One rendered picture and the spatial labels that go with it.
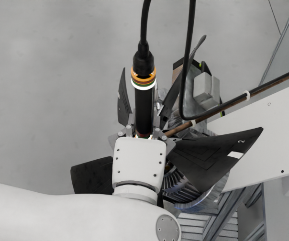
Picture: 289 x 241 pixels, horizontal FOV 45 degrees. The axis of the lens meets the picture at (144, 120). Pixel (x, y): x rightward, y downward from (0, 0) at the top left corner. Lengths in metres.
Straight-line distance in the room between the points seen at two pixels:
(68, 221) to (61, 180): 1.81
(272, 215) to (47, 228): 0.97
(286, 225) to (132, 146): 0.82
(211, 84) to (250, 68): 1.66
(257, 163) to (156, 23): 2.24
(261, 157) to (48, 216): 0.65
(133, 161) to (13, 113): 2.07
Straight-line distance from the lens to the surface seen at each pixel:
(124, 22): 3.12
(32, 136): 2.53
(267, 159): 1.01
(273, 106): 1.08
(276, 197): 1.40
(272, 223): 1.36
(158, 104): 1.22
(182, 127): 0.86
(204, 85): 1.20
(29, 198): 0.54
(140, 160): 0.66
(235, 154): 0.78
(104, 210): 0.52
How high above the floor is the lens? 2.10
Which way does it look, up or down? 58 degrees down
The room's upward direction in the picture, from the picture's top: straight up
